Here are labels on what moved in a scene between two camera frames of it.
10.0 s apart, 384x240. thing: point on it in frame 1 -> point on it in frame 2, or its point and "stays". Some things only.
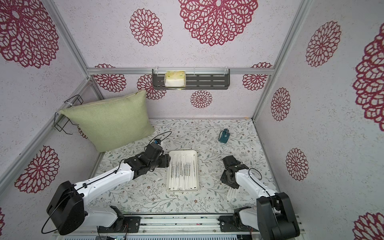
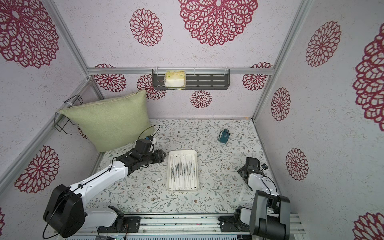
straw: (175, 172) stays
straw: (186, 172) stays
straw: (178, 171) stays
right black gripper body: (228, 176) -> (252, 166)
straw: (170, 174) stays
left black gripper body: (162, 161) -> (152, 158)
